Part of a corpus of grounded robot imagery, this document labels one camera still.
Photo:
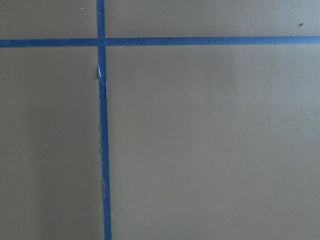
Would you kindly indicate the brown paper table cover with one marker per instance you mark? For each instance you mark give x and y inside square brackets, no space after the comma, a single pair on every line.
[196,132]

